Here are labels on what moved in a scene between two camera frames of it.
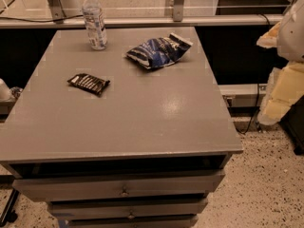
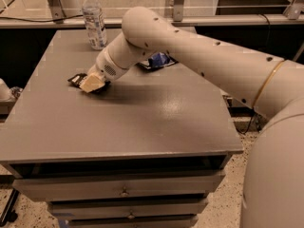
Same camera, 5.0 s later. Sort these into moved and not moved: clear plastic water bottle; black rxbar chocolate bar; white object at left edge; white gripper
Moved: white gripper
Not moved: clear plastic water bottle; white object at left edge; black rxbar chocolate bar
